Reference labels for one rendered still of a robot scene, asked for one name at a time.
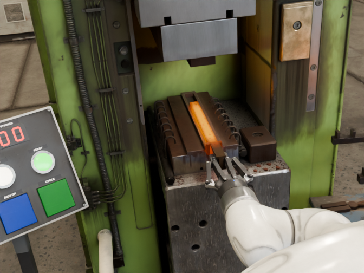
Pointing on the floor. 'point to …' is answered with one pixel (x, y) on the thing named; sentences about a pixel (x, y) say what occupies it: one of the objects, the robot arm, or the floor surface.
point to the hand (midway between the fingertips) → (217, 155)
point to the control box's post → (25, 254)
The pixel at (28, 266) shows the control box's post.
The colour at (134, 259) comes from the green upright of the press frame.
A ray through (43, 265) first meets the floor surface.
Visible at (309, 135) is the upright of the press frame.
